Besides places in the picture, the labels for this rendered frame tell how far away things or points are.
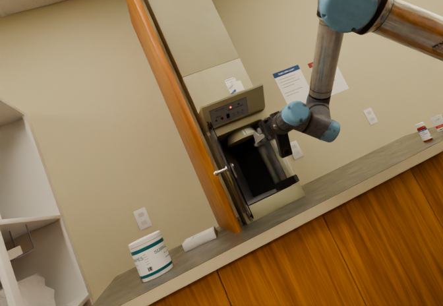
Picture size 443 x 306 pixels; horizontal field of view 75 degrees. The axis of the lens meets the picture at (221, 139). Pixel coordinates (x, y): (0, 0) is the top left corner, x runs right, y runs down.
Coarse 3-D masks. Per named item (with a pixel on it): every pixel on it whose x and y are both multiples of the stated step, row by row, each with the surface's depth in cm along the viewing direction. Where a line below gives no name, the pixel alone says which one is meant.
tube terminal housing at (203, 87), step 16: (224, 64) 149; (240, 64) 150; (192, 80) 144; (208, 80) 145; (192, 96) 142; (208, 96) 144; (224, 96) 145; (256, 112) 146; (224, 128) 141; (240, 128) 146; (208, 144) 147; (288, 160) 143; (224, 176) 140; (288, 192) 139; (240, 208) 135; (256, 208) 135; (272, 208) 136
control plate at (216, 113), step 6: (234, 102) 135; (240, 102) 137; (246, 102) 138; (216, 108) 133; (222, 108) 134; (228, 108) 136; (234, 108) 137; (240, 108) 138; (246, 108) 140; (210, 114) 133; (216, 114) 135; (222, 114) 136; (234, 114) 139; (240, 114) 140; (222, 120) 138; (228, 120) 139
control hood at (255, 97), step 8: (248, 88) 135; (256, 88) 137; (232, 96) 133; (240, 96) 135; (248, 96) 137; (256, 96) 139; (208, 104) 131; (216, 104) 132; (224, 104) 134; (248, 104) 139; (256, 104) 141; (264, 104) 143; (200, 112) 134; (208, 112) 132; (208, 120) 135; (232, 120) 140
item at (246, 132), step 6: (246, 126) 148; (234, 132) 146; (240, 132) 145; (246, 132) 145; (252, 132) 146; (228, 138) 149; (234, 138) 145; (240, 138) 143; (246, 138) 160; (228, 144) 149; (234, 144) 158
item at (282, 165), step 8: (264, 144) 119; (272, 144) 118; (264, 152) 119; (272, 152) 118; (264, 160) 120; (272, 160) 118; (280, 160) 117; (272, 168) 118; (280, 168) 116; (288, 168) 117; (272, 176) 119; (280, 176) 116; (288, 176) 116
